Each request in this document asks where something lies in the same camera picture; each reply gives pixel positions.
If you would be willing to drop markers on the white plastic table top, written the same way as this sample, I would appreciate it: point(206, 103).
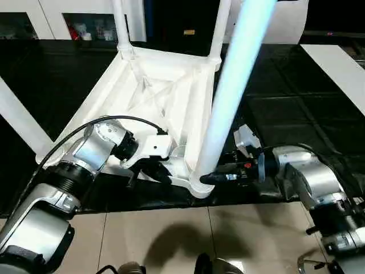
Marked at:
point(157, 82)

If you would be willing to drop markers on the white plastic table leg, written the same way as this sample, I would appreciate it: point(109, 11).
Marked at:
point(221, 28)
point(20, 117)
point(228, 85)
point(122, 28)

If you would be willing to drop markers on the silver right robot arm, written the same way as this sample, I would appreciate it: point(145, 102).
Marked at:
point(313, 177)

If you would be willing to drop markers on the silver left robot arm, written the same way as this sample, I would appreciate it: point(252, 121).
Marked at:
point(62, 188)

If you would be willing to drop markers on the black work mat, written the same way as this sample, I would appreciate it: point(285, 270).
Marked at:
point(299, 108)

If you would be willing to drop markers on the black robot right foot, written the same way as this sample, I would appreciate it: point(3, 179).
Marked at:
point(216, 265)

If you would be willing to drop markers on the black floor stand foot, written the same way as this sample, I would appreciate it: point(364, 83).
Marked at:
point(312, 229)

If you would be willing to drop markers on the white flat board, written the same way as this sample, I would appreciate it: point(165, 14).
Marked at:
point(336, 77)

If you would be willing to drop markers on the small tan label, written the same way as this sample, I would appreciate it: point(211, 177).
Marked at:
point(189, 32)

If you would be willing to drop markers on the red packet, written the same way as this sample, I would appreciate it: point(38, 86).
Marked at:
point(75, 32)

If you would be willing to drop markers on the grey cushion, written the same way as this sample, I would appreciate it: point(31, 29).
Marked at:
point(285, 23)

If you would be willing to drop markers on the black sofa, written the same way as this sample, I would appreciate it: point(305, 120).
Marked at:
point(176, 17)

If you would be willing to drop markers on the black television with red logo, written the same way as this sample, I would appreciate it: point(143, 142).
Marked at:
point(333, 33)

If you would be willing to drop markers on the white sideboard cabinet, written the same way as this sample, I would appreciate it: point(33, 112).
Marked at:
point(51, 14)

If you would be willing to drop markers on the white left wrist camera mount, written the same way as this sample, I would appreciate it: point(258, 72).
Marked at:
point(155, 145)

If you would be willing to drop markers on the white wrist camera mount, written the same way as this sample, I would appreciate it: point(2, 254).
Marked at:
point(246, 138)
point(155, 145)

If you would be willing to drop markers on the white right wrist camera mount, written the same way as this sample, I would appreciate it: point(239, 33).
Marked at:
point(246, 138)

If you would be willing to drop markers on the silver metal stand frame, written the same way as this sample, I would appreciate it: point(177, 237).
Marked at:
point(301, 264)

